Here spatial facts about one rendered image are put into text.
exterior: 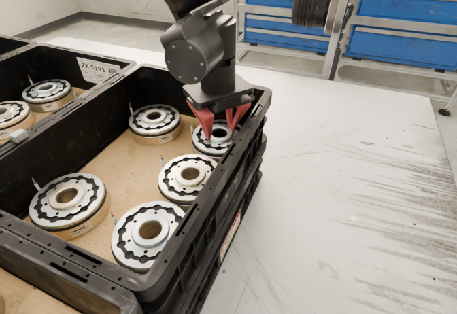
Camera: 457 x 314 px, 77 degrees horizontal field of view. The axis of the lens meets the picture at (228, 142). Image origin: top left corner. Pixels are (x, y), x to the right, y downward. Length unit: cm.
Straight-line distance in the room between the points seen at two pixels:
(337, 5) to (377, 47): 119
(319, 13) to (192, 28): 94
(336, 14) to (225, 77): 84
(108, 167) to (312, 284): 41
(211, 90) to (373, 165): 48
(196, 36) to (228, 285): 39
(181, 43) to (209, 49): 3
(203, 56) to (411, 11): 206
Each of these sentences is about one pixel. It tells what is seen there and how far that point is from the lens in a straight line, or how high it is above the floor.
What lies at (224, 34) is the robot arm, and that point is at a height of 106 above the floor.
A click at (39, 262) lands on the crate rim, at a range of 34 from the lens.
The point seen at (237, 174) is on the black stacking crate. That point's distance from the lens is 45.
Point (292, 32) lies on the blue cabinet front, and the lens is 238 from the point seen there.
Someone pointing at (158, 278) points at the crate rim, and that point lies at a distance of 29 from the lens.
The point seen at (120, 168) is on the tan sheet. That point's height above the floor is 83.
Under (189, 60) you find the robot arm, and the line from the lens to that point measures 36.
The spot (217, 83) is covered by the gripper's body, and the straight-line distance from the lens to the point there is 44.
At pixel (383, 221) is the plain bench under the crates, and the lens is 68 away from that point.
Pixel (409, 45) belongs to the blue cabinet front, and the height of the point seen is 45.
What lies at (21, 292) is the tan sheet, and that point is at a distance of 46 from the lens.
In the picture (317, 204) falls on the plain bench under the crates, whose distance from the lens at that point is 65.
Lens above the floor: 119
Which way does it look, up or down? 40 degrees down
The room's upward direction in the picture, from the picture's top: straight up
